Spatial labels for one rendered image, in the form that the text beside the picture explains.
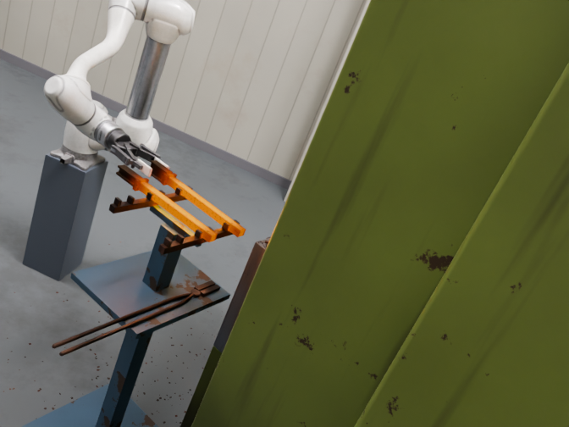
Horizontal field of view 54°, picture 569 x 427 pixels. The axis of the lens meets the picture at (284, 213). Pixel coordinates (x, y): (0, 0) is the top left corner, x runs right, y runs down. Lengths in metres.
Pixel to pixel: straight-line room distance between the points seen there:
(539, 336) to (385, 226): 0.39
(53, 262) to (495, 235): 2.24
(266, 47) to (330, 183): 3.42
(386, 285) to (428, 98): 0.41
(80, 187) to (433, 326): 1.88
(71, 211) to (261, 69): 2.42
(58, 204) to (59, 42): 2.85
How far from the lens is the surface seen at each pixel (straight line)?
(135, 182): 1.76
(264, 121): 4.75
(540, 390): 1.12
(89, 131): 2.06
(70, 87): 1.95
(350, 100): 1.28
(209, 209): 1.74
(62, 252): 2.85
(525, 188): 1.04
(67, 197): 2.72
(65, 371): 2.50
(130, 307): 1.70
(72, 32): 5.35
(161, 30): 2.38
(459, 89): 1.18
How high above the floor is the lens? 1.75
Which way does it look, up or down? 24 degrees down
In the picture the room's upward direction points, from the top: 23 degrees clockwise
